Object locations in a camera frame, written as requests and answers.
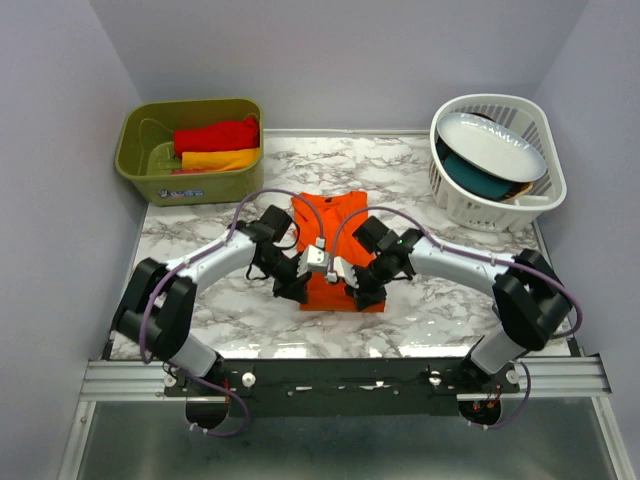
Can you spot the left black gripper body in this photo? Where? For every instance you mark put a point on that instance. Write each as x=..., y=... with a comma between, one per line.
x=280, y=267

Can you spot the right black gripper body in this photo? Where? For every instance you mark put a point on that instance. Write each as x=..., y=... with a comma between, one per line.
x=375, y=274

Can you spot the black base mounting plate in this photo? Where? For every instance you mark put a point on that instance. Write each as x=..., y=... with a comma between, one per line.
x=246, y=390

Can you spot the aluminium rail frame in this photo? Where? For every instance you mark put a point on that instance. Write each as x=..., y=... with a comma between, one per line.
x=561, y=424

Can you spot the yellow rolled t shirt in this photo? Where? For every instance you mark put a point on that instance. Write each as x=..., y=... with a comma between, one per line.
x=220, y=161

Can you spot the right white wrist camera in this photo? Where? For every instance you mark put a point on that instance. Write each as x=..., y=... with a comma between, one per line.
x=339, y=270

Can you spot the white plastic basket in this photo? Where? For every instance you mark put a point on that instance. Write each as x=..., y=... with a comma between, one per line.
x=524, y=118

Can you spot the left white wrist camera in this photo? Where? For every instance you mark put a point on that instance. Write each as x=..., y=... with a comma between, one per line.
x=313, y=259

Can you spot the red rolled t shirt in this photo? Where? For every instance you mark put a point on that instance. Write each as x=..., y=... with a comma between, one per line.
x=229, y=135

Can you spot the teal bowl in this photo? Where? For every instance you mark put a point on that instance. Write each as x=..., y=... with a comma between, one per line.
x=474, y=180

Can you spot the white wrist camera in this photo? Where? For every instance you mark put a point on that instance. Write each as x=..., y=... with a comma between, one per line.
x=339, y=270
x=313, y=259

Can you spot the white oval plate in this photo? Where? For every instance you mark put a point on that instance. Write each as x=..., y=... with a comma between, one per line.
x=490, y=147

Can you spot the olive green plastic bin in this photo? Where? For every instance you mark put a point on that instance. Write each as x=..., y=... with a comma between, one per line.
x=145, y=154

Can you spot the brown wooden dish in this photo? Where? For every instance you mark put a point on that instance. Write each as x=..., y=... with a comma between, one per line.
x=517, y=191

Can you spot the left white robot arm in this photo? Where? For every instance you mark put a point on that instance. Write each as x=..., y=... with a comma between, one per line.
x=158, y=302

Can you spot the orange t shirt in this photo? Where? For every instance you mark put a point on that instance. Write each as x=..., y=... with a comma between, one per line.
x=323, y=296

